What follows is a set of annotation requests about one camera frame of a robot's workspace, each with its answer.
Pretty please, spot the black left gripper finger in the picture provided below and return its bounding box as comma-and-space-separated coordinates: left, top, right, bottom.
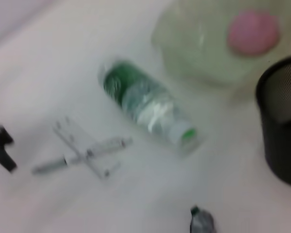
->
0, 123, 18, 173

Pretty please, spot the clear green-label water bottle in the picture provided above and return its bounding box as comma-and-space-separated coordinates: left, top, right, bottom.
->
97, 59, 199, 156

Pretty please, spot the green plastic wrapper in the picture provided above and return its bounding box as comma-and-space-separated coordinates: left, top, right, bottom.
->
190, 205, 218, 233

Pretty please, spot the pink peach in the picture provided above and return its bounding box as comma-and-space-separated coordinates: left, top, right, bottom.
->
227, 10, 281, 56

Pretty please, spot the silver ballpoint pen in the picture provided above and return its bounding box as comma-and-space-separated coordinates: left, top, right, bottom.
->
31, 137, 134, 175

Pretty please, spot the clear plastic ruler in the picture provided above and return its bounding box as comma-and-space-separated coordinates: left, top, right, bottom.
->
52, 116, 122, 180

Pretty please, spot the translucent green fruit bowl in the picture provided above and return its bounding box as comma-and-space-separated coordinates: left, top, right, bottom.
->
150, 0, 286, 94

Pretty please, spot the black mesh pen cup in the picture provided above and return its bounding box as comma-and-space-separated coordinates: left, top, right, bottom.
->
255, 55, 291, 189

